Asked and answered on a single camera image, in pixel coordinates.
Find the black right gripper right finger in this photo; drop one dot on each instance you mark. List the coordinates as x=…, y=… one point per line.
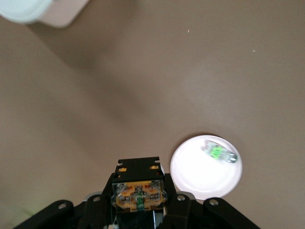
x=202, y=217

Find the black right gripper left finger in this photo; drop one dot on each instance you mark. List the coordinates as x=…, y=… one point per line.
x=71, y=217

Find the orange and black switch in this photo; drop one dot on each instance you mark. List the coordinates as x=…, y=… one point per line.
x=138, y=171

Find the pale pink round plate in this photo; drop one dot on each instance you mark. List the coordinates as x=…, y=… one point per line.
x=200, y=176

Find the white lidded storage box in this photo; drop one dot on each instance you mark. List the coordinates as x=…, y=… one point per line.
x=47, y=12

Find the green and white switch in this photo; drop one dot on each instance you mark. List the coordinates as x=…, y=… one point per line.
x=218, y=152

